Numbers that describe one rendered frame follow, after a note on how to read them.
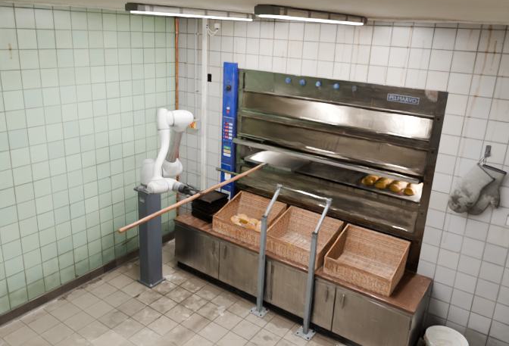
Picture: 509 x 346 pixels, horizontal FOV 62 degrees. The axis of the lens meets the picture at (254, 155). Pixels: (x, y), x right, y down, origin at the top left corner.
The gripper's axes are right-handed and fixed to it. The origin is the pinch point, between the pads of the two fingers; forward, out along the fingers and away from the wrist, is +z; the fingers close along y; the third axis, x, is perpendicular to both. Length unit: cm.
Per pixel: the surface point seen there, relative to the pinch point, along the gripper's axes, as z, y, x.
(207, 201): -42, 36, -59
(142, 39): -123, -114, -53
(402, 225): 137, 20, -98
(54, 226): -123, 48, 54
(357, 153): 92, -32, -98
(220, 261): -12, 87, -45
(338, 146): 74, -35, -99
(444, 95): 151, -90, -99
